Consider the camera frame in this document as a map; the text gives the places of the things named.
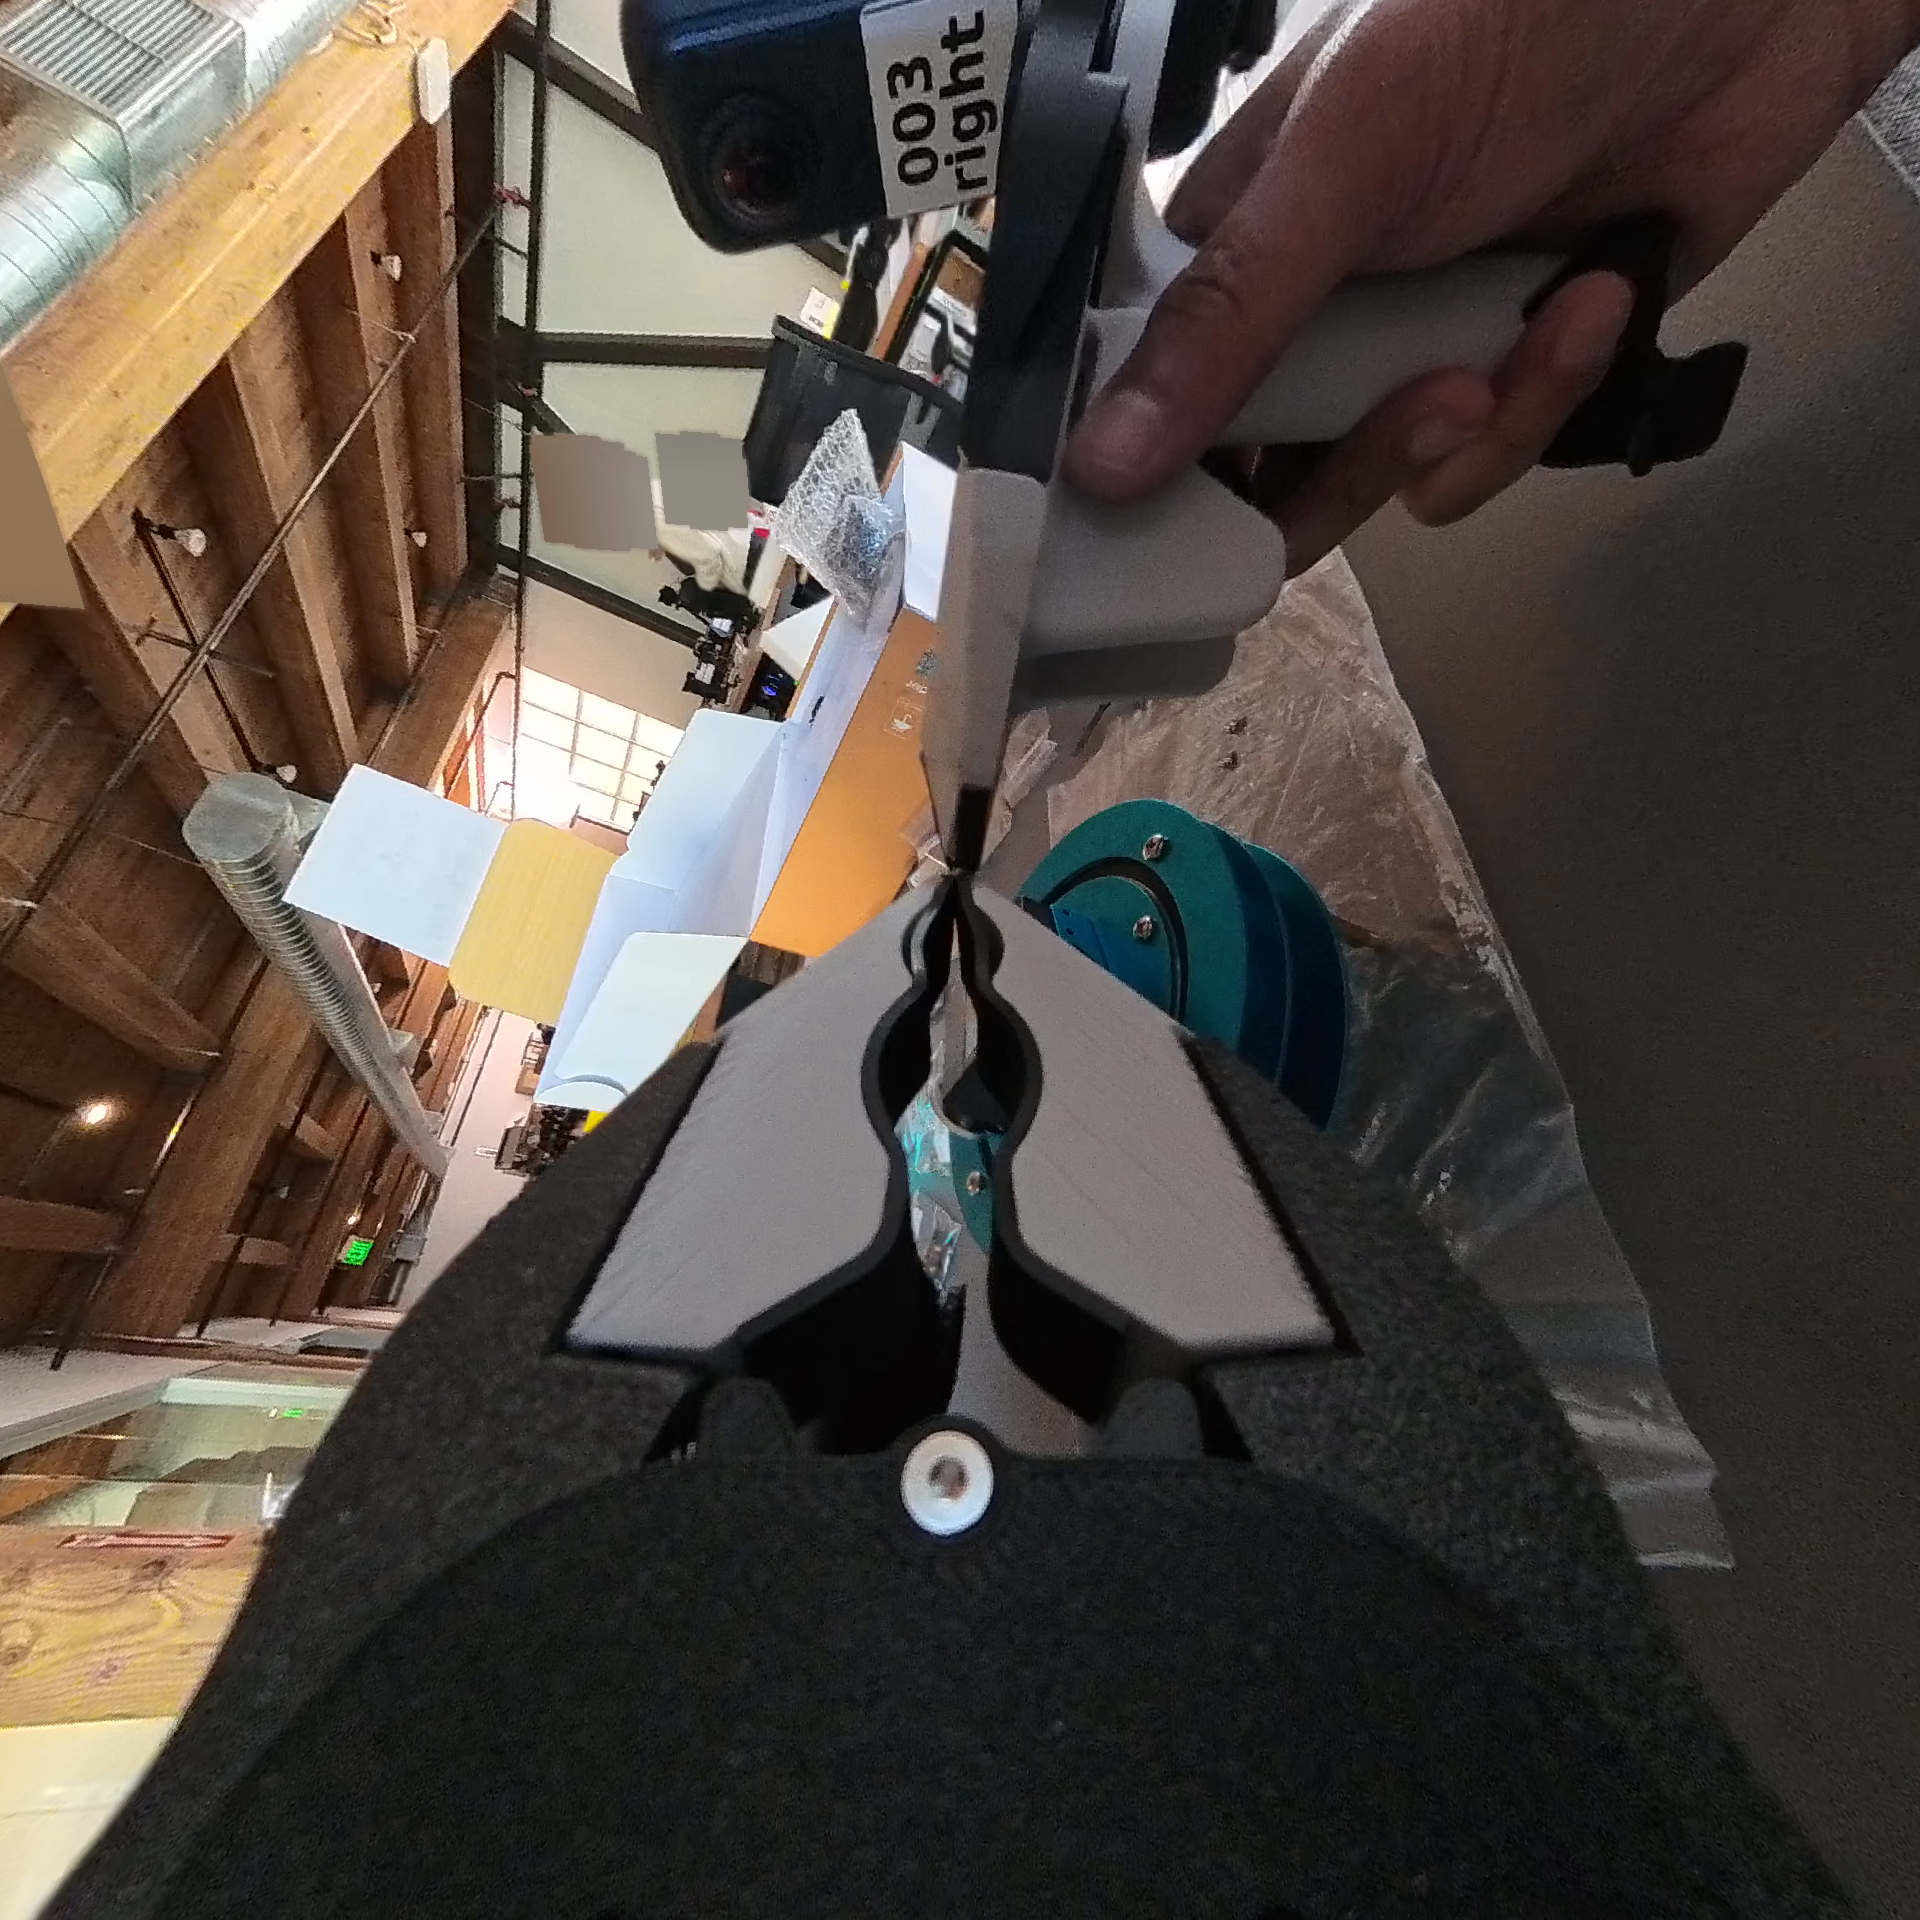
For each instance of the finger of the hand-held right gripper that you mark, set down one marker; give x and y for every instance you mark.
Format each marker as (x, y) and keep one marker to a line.
(990, 634)

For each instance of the orange cardboard box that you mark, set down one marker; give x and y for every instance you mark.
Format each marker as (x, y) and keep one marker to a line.
(839, 841)

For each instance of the large clear plastic bag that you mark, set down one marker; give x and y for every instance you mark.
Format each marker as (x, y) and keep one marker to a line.
(1501, 1200)

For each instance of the silver ventilation duct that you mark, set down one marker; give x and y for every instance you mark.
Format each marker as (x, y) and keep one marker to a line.
(136, 123)
(313, 960)

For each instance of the clear screw packet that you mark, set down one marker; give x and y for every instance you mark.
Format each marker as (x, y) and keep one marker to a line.
(931, 1200)

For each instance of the bubble wrap bundle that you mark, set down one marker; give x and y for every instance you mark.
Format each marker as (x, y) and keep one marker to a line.
(834, 510)

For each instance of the dark grey desk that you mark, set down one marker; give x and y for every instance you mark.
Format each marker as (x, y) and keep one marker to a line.
(1724, 1050)

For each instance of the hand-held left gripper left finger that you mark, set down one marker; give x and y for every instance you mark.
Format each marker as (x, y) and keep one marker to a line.
(750, 1181)

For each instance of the person's right hand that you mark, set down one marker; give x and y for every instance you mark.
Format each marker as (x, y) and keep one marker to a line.
(1501, 150)

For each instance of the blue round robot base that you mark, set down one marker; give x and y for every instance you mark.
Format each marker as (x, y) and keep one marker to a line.
(1263, 927)

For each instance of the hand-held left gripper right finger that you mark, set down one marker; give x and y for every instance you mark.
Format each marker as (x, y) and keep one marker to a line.
(1157, 1181)

